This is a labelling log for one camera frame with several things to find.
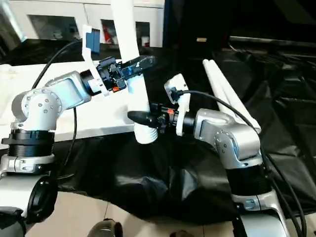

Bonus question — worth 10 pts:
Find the white plastic table top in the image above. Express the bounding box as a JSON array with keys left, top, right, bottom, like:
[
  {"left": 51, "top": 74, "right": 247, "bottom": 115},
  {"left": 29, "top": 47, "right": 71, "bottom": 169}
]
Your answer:
[{"left": 0, "top": 59, "right": 151, "bottom": 145}]

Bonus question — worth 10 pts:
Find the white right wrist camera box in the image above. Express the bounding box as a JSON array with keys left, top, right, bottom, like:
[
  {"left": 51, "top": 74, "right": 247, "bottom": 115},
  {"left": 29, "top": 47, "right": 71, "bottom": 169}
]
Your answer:
[{"left": 163, "top": 74, "right": 192, "bottom": 137}]

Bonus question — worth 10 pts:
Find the white plastic table leg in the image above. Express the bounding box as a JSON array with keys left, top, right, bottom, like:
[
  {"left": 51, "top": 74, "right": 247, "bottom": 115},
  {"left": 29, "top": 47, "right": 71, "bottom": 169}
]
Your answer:
[
  {"left": 111, "top": 0, "right": 160, "bottom": 145},
  {"left": 202, "top": 59, "right": 235, "bottom": 113},
  {"left": 209, "top": 59, "right": 262, "bottom": 132}
]

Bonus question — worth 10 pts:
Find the red bottle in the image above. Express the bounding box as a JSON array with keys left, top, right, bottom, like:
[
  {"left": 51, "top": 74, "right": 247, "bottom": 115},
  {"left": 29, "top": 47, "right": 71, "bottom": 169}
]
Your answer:
[{"left": 101, "top": 22, "right": 112, "bottom": 44}]

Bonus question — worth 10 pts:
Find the white cabinet with glass doors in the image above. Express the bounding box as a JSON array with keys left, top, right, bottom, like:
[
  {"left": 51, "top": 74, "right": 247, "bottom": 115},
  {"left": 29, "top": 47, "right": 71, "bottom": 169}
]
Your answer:
[{"left": 6, "top": 0, "right": 165, "bottom": 50}]

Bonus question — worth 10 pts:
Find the black work mat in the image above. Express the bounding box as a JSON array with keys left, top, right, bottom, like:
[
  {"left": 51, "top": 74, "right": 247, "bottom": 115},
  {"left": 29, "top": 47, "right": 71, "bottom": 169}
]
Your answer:
[{"left": 0, "top": 39, "right": 316, "bottom": 224}]

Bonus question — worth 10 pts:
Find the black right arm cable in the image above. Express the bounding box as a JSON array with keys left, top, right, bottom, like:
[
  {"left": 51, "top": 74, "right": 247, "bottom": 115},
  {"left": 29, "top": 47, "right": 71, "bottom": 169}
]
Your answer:
[{"left": 170, "top": 89, "right": 304, "bottom": 237}]

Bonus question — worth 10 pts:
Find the grey horizontal rail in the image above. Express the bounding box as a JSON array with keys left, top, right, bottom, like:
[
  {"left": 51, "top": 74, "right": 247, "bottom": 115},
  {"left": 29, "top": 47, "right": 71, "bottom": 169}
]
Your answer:
[{"left": 229, "top": 36, "right": 316, "bottom": 46}]

